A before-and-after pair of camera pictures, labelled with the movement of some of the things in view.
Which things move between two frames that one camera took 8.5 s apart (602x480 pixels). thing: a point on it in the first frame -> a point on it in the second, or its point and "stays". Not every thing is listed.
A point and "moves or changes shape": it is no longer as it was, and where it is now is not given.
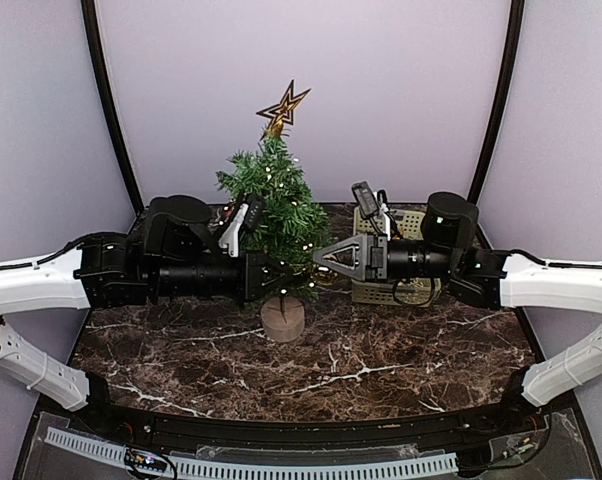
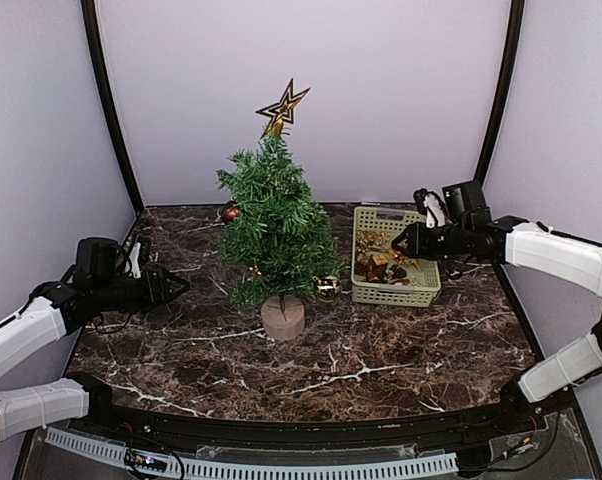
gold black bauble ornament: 324,278 moves or changes shape
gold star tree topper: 283,111 stays
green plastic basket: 409,292 stays
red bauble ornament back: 226,213 stays
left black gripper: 251,288 -> 162,295
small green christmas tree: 295,226 stays
